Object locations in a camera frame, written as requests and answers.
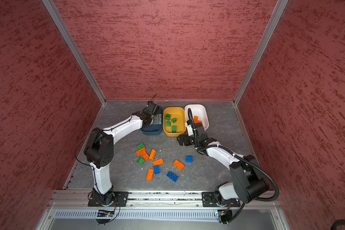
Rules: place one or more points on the aluminium front rail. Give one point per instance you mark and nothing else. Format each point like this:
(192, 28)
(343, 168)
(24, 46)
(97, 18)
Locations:
(137, 199)

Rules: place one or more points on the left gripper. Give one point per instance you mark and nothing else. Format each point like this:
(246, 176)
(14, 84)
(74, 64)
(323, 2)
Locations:
(157, 119)

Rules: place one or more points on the teal plastic bin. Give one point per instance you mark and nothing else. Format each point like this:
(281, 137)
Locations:
(153, 129)

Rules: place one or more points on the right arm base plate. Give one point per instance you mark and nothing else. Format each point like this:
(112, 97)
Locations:
(214, 199)

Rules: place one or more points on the large blue lego bottom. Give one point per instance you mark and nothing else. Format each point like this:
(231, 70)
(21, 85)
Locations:
(172, 176)

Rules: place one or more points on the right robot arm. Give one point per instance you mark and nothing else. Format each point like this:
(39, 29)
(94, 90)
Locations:
(248, 181)

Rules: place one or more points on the yellow plastic bin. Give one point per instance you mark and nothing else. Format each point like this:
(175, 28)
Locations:
(175, 112)

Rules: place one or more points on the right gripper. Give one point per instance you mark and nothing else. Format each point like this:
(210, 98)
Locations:
(181, 141)

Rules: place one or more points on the white plastic bin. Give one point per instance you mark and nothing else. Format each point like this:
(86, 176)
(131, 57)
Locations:
(199, 111)

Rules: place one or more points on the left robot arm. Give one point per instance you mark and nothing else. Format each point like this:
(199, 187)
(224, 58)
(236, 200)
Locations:
(99, 150)

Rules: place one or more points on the orange lego bottom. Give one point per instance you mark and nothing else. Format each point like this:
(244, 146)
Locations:
(150, 175)

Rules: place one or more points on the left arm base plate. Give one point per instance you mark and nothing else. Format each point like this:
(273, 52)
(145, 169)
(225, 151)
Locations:
(120, 198)

